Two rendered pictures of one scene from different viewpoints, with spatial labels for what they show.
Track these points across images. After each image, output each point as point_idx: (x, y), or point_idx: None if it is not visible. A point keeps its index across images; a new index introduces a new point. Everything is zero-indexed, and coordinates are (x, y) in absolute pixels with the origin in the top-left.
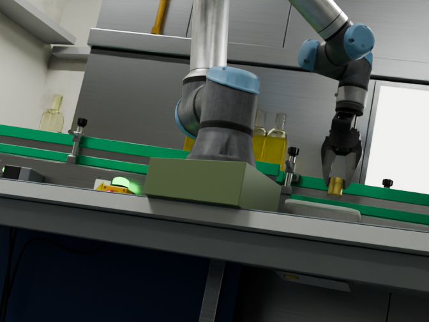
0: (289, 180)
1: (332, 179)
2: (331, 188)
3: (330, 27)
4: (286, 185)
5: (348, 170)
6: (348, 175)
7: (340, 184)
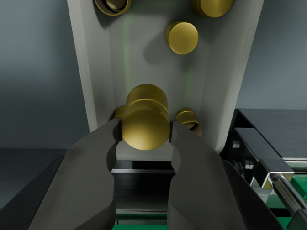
0: (287, 190)
1: (161, 108)
2: (157, 93)
3: None
4: (283, 176)
5: (97, 145)
6: (101, 131)
7: (129, 103)
